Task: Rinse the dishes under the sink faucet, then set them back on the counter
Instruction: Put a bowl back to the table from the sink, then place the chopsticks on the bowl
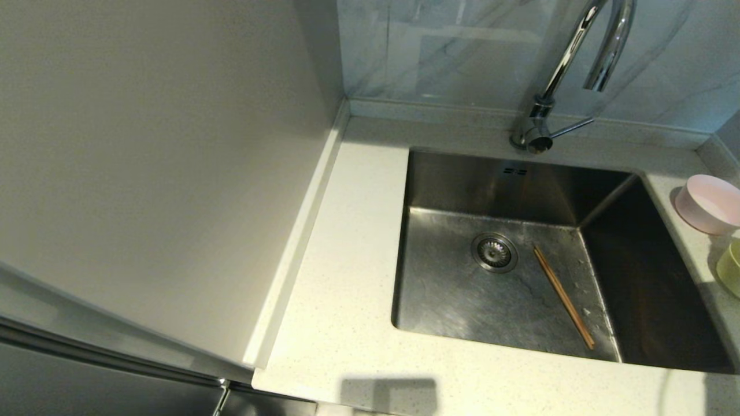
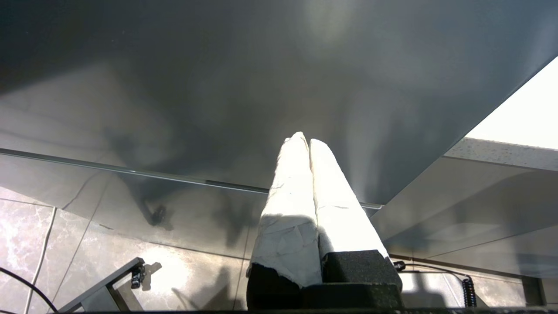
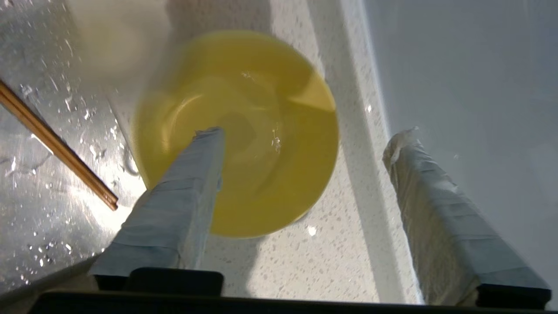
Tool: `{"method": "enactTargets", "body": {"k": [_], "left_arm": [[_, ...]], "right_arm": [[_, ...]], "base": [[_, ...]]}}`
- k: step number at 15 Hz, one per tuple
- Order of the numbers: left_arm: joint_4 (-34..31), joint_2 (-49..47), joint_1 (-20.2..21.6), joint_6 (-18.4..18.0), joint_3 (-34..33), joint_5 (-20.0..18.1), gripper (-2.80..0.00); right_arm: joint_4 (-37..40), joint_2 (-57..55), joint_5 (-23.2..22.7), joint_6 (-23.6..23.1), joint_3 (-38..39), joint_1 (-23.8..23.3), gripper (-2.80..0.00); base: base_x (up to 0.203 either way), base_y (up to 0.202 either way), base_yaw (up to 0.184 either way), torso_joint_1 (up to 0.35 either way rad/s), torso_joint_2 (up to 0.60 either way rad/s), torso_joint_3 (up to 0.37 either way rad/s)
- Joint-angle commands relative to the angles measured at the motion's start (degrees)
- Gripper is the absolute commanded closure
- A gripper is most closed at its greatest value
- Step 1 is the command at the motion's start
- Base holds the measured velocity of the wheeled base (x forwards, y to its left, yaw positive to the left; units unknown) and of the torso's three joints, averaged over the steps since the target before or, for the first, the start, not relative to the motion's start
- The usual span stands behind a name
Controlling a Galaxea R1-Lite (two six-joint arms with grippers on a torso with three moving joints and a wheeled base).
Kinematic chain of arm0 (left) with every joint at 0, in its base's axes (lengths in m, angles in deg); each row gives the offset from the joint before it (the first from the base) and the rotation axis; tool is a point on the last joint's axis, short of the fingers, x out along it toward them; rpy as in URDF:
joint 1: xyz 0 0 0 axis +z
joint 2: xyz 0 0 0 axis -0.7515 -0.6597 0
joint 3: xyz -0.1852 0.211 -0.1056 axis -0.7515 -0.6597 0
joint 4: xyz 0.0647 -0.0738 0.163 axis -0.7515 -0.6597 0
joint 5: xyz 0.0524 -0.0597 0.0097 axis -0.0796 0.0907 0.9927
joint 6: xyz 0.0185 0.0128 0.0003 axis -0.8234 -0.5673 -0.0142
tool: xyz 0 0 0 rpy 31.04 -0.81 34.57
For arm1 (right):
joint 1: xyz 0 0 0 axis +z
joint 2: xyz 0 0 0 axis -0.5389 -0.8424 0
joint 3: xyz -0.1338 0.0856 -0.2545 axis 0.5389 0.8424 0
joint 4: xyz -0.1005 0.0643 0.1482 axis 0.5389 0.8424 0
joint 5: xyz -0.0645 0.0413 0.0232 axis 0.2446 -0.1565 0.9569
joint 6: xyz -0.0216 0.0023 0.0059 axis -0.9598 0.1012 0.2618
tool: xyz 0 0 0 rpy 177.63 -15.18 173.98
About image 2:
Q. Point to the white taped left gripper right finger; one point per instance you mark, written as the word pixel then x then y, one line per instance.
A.
pixel 340 209

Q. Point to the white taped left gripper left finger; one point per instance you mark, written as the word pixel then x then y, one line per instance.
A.
pixel 287 205

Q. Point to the grey base cabinet front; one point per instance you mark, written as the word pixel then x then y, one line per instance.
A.
pixel 471 205

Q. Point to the grey tall cabinet door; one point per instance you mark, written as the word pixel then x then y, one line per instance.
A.
pixel 196 87

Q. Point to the chrome cabinet trim strip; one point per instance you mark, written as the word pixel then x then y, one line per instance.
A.
pixel 130 171

